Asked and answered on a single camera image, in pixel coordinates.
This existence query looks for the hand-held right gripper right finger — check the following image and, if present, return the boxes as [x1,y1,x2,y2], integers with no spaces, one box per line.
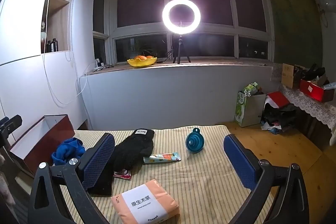
[224,134,310,224]

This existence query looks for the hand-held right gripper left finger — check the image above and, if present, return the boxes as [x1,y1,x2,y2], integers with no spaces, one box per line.
[28,133,115,224]

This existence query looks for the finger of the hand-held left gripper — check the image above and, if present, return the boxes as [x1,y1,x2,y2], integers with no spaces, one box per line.
[0,115,23,140]

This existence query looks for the dark red cardboard box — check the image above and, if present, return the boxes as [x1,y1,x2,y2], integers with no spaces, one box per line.
[9,114,76,178]

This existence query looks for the black knit glove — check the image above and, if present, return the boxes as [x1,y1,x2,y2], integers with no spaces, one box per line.
[113,128,154,172]

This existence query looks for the person's left forearm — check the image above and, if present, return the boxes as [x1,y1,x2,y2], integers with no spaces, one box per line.
[0,153,13,215]

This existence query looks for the black flat case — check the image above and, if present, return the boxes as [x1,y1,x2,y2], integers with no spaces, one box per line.
[89,168,114,197]

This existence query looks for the small red packet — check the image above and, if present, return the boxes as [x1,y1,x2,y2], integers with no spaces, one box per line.
[113,170,131,181]

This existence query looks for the blue cloth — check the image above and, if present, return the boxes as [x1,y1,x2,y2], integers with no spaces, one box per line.
[51,137,86,166]

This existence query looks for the green gift bag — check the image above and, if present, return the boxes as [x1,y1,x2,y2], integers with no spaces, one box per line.
[234,82,266,127]

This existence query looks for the blue collapsible funnel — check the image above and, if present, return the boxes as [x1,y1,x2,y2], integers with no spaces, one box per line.
[185,128,204,154]

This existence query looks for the pile of clothes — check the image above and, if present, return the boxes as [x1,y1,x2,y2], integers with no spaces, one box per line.
[261,91,298,134]

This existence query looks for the orange tissue pack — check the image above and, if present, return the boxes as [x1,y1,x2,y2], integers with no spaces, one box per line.
[110,178,180,224]

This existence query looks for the colourful printed tube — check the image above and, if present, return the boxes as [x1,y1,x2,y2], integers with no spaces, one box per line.
[143,152,182,165]

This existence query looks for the white lace tablecloth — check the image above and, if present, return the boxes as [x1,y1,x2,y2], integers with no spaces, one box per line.
[272,63,336,144]

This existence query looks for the brown cardboard box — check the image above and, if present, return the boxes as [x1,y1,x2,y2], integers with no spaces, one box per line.
[282,63,305,89]

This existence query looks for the bright red box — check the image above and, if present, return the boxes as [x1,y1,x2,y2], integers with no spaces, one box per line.
[300,79,336,103]

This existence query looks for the black shoes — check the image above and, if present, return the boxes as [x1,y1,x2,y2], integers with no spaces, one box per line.
[304,63,328,83]

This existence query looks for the black tripod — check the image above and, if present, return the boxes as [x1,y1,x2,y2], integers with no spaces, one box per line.
[172,34,191,64]

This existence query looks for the wooden wall shelf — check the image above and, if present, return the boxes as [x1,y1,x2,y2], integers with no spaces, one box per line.
[41,0,71,54]

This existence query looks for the ring light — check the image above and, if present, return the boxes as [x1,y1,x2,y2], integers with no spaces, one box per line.
[162,0,201,36]

